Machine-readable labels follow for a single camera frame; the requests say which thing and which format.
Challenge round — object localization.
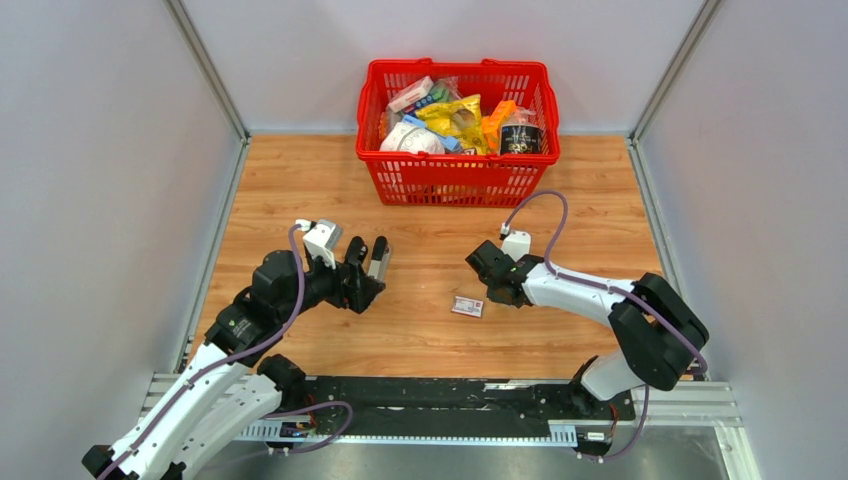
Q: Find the black can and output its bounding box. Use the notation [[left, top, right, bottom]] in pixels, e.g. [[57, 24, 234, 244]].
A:
[[499, 123, 542, 155]]

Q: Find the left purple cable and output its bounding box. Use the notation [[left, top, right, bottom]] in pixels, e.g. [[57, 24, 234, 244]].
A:
[[95, 221, 356, 480]]

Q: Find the white round package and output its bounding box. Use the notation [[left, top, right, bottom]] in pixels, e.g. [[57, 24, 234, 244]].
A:
[[379, 122, 446, 155]]

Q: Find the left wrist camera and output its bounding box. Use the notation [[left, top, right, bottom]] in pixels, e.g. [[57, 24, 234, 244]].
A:
[[295, 219, 343, 270]]

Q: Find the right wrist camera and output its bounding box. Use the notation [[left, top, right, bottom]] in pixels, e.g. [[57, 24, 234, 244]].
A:
[[500, 223, 532, 261]]

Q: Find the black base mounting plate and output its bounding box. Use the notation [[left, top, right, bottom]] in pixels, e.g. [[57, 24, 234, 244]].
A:
[[241, 374, 621, 440]]

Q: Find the red white staple box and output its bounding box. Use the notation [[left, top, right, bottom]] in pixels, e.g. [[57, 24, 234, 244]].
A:
[[451, 296, 484, 318]]

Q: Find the grey and black stapler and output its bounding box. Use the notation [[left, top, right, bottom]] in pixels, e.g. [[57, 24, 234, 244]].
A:
[[367, 236, 392, 282]]

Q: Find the white pink box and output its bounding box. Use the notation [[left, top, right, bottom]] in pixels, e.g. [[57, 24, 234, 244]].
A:
[[387, 76, 434, 113]]

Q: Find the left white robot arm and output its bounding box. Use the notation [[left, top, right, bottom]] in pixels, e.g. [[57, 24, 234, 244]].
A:
[[81, 236, 390, 479]]

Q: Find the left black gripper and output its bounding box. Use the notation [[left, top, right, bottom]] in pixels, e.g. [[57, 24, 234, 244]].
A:
[[278, 248, 386, 323]]

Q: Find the yellow snack bag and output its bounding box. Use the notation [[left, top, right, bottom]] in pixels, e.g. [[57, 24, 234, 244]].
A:
[[415, 94, 489, 155]]

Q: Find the orange package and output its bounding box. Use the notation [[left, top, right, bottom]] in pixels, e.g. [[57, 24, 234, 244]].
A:
[[481, 100, 517, 153]]

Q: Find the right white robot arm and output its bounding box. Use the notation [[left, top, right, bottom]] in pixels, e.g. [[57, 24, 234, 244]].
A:
[[466, 241, 709, 419]]

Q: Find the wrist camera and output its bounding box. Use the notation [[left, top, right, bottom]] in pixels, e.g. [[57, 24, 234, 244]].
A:
[[295, 219, 343, 270], [500, 223, 532, 261]]

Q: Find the red plastic shopping basket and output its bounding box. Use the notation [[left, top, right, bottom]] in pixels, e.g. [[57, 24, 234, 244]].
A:
[[355, 58, 561, 207]]

